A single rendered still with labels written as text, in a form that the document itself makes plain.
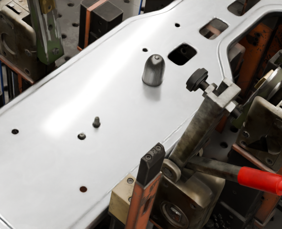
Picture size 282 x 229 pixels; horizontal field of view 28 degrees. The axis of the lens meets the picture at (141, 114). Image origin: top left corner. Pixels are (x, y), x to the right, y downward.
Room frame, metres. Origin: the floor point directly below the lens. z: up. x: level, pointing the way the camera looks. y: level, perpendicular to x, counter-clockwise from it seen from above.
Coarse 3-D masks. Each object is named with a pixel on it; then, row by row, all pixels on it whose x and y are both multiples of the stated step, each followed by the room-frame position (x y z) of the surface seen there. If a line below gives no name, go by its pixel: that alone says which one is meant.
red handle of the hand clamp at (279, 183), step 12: (192, 168) 0.39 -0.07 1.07; (204, 168) 0.38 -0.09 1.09; (216, 168) 0.38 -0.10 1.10; (228, 168) 0.38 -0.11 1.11; (240, 168) 0.37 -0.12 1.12; (252, 168) 0.37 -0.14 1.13; (240, 180) 0.36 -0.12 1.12; (252, 180) 0.35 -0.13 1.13; (264, 180) 0.35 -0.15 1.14; (276, 180) 0.35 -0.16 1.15; (276, 192) 0.34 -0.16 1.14
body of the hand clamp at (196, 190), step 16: (192, 176) 0.39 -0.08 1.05; (208, 176) 0.40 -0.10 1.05; (160, 192) 0.39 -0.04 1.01; (176, 192) 0.37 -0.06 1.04; (192, 192) 0.37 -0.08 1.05; (208, 192) 0.38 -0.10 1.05; (160, 208) 0.38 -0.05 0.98; (176, 208) 0.37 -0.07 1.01; (192, 208) 0.36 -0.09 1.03; (208, 208) 0.38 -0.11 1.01; (160, 224) 0.38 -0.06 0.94; (176, 224) 0.37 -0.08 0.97; (192, 224) 0.36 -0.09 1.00
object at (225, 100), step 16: (192, 80) 0.40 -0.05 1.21; (224, 80) 0.41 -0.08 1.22; (208, 96) 0.39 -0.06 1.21; (224, 96) 0.39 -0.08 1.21; (208, 112) 0.38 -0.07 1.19; (224, 112) 0.38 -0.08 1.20; (240, 112) 0.39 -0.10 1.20; (192, 128) 0.39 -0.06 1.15; (208, 128) 0.38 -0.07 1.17; (176, 144) 0.40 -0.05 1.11; (192, 144) 0.39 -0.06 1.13; (176, 160) 0.39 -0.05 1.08
